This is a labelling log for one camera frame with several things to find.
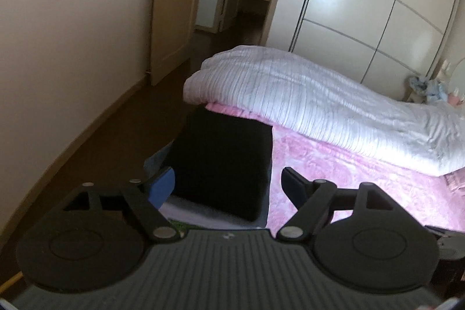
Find black garment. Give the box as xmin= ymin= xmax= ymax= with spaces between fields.
xmin=164 ymin=106 xmax=273 ymax=227

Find blue cloth on nightstand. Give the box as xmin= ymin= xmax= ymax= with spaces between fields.
xmin=408 ymin=76 xmax=448 ymax=104

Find white striped duvet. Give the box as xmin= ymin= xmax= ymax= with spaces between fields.
xmin=184 ymin=46 xmax=464 ymax=176

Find blue folded garment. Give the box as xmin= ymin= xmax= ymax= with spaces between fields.
xmin=144 ymin=143 xmax=172 ymax=182

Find white folded garment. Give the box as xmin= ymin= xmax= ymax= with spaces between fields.
xmin=159 ymin=197 xmax=268 ymax=230

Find pink floral blanket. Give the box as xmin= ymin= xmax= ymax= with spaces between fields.
xmin=159 ymin=102 xmax=465 ymax=234

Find green folded garment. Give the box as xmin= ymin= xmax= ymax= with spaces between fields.
xmin=169 ymin=220 xmax=191 ymax=237

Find white wardrobe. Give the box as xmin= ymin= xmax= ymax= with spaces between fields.
xmin=262 ymin=0 xmax=459 ymax=100

